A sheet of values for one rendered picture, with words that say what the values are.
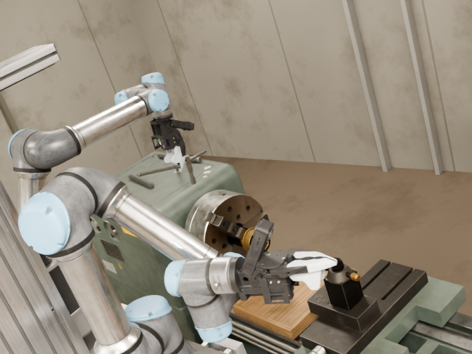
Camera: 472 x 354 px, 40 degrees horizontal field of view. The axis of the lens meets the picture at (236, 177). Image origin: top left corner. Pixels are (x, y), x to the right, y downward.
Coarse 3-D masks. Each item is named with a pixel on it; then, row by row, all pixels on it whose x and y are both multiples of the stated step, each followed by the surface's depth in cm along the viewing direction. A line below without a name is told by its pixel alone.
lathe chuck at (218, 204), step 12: (216, 192) 248; (228, 192) 246; (204, 204) 242; (216, 204) 238; (228, 204) 241; (240, 204) 245; (252, 204) 249; (204, 216) 238; (228, 216) 242; (240, 216) 246; (252, 216) 250; (192, 228) 241; (204, 228) 236; (216, 228) 239; (204, 240) 236; (216, 240) 239; (228, 240) 254
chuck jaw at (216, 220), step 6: (210, 216) 237; (216, 216) 237; (204, 222) 238; (210, 222) 237; (216, 222) 236; (222, 222) 235; (228, 222) 237; (222, 228) 235; (228, 228) 237; (234, 228) 237; (240, 228) 237; (228, 234) 240; (234, 234) 237; (240, 234) 236
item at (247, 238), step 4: (252, 228) 238; (244, 232) 237; (248, 232) 236; (252, 232) 235; (244, 236) 236; (248, 236) 235; (252, 236) 235; (240, 240) 240; (244, 240) 236; (248, 240) 235; (244, 244) 236; (248, 244) 235; (268, 244) 237; (244, 248) 237; (248, 248) 236
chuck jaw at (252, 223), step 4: (260, 212) 251; (256, 216) 249; (260, 216) 248; (264, 216) 248; (252, 220) 248; (256, 220) 247; (260, 220) 246; (268, 220) 250; (240, 224) 248; (244, 224) 247; (248, 224) 246; (252, 224) 245; (256, 224) 244; (244, 228) 245; (248, 228) 244
